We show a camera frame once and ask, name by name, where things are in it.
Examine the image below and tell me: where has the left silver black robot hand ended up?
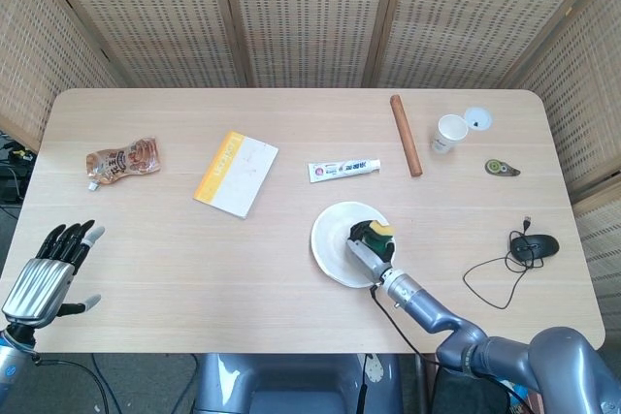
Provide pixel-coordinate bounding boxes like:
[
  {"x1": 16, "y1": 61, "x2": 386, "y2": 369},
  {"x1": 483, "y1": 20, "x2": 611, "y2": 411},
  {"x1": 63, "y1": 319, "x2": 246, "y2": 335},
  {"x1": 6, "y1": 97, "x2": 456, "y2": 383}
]
[{"x1": 1, "y1": 219, "x2": 106, "y2": 329}]

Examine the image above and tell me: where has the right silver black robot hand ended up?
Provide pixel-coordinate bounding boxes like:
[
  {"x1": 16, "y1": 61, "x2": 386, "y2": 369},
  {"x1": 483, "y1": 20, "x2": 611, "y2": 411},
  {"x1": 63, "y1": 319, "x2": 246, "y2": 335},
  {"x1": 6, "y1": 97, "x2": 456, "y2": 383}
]
[{"x1": 344, "y1": 219, "x2": 395, "y2": 284}]

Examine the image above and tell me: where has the green yellow sponge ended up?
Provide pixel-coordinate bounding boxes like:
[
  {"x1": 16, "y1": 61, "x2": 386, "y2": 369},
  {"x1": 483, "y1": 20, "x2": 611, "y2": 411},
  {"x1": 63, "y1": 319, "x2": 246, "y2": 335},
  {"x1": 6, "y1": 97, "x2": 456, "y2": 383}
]
[{"x1": 366, "y1": 219, "x2": 394, "y2": 250}]

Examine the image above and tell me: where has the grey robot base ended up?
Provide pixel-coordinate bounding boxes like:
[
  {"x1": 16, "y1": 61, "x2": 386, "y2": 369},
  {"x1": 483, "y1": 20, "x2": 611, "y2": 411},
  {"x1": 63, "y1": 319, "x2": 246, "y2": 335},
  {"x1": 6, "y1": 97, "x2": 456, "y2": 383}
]
[{"x1": 193, "y1": 353, "x2": 404, "y2": 414}]

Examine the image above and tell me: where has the white round plate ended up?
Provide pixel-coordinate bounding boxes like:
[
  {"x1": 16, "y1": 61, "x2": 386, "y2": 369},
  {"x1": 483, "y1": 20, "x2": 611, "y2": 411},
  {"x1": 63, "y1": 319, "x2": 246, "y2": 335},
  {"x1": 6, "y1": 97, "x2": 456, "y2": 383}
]
[{"x1": 310, "y1": 201, "x2": 400, "y2": 290}]

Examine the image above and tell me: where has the white toothpaste tube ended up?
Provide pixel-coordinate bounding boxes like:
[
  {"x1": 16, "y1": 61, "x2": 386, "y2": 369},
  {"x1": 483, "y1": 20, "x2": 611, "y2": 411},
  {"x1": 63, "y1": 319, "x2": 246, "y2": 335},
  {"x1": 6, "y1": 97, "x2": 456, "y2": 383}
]
[{"x1": 308, "y1": 158, "x2": 382, "y2": 184}]

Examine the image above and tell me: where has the wooden rolling pin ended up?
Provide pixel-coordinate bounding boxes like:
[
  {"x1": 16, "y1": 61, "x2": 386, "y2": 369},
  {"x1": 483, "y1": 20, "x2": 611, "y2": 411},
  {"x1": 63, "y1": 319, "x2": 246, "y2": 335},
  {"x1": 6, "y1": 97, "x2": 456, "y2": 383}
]
[{"x1": 389, "y1": 94, "x2": 424, "y2": 177}]

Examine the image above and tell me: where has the metal table leg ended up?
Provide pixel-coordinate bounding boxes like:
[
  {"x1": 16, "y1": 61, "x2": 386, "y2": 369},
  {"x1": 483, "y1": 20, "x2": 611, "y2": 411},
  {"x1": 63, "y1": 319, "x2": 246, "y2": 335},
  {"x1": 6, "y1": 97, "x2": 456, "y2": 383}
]
[{"x1": 412, "y1": 353, "x2": 428, "y2": 414}]

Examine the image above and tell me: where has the white paper cup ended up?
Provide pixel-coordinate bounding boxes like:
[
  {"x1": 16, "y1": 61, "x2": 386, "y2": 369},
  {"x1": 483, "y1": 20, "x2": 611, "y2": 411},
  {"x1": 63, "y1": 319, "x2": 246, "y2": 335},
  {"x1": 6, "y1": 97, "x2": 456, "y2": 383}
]
[{"x1": 429, "y1": 113, "x2": 470, "y2": 155}]

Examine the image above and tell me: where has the brown sauce pouch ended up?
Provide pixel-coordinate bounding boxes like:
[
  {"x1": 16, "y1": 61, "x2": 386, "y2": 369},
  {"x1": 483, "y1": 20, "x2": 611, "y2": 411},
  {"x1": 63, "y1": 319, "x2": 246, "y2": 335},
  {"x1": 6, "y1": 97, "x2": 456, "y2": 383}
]
[{"x1": 85, "y1": 137, "x2": 162, "y2": 192}]

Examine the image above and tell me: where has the yellow white notebook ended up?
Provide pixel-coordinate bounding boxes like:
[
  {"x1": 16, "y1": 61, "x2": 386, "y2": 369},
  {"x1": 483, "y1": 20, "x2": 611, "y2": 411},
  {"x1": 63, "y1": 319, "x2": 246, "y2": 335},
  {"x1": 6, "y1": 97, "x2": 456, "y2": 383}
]
[{"x1": 192, "y1": 130, "x2": 280, "y2": 220}]

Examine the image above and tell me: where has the green correction tape dispenser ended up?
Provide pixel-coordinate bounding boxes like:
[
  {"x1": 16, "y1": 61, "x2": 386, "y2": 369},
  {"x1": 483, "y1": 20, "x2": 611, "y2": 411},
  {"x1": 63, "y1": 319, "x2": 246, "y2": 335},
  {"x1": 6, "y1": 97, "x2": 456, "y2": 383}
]
[{"x1": 483, "y1": 158, "x2": 522, "y2": 177}]

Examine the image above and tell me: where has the black computer mouse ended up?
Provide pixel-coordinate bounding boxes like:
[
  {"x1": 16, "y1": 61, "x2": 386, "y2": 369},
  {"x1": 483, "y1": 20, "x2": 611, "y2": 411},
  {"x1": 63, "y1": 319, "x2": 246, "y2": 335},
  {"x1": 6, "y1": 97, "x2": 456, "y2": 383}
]
[{"x1": 508, "y1": 234, "x2": 561, "y2": 261}]

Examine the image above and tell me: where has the white round cup lid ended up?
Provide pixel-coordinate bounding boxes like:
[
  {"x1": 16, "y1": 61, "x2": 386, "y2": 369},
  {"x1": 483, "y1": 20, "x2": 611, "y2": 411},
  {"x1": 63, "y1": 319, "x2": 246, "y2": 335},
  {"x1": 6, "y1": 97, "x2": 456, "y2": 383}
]
[{"x1": 464, "y1": 107, "x2": 493, "y2": 133}]

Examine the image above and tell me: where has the woven bamboo folding screen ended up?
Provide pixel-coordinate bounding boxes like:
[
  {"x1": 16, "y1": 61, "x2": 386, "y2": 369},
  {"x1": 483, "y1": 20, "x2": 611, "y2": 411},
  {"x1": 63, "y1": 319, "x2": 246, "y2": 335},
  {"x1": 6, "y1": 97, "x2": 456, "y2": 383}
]
[{"x1": 0, "y1": 0, "x2": 621, "y2": 260}]

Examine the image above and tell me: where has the black left hand cable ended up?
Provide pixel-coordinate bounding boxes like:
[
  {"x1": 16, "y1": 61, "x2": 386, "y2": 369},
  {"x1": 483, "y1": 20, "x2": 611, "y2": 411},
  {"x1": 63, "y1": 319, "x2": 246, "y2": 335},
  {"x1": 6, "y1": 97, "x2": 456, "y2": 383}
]
[{"x1": 33, "y1": 358, "x2": 111, "y2": 414}]

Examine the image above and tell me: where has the black mouse cable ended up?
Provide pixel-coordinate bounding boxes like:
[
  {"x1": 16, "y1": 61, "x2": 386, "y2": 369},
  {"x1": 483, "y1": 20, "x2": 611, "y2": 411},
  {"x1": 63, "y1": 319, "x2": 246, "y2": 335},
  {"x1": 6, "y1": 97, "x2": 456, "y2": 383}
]
[{"x1": 463, "y1": 216, "x2": 539, "y2": 311}]

